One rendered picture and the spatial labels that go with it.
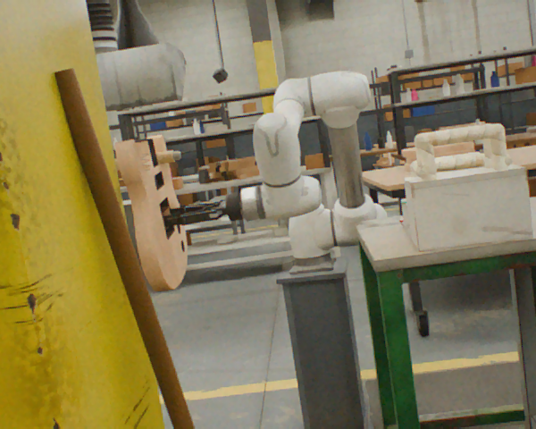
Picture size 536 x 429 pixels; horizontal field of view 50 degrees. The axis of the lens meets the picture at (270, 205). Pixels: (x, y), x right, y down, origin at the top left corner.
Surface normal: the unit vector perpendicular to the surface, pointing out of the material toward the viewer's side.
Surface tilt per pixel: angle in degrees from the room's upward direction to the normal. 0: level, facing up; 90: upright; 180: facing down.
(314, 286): 90
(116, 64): 90
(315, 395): 90
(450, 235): 90
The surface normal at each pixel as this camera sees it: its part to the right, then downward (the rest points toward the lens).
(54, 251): 0.99, -0.15
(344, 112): 0.04, 0.72
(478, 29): -0.05, 0.13
